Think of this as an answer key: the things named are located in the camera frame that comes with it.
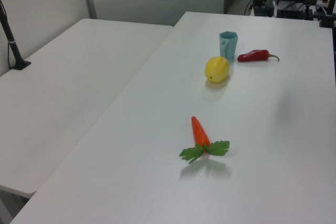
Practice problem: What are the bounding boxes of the teal hexagonal plastic mug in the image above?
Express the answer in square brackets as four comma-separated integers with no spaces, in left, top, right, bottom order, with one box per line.
[219,31,239,60]

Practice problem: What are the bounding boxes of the orange toy carrot green leaves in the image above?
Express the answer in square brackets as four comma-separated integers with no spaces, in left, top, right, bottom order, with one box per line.
[179,115,230,165]

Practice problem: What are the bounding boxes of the yellow striped toy melon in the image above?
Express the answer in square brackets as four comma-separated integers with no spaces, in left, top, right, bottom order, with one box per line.
[204,55,230,83]

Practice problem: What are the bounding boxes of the red toy chili pepper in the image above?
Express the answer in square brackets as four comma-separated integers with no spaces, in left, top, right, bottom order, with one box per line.
[237,49,280,63]

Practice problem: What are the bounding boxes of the black pole with square base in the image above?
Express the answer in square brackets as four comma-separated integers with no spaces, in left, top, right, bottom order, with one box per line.
[0,0,32,71]

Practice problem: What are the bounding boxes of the black camera stand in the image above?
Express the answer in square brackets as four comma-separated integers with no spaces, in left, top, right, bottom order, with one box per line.
[318,0,336,28]

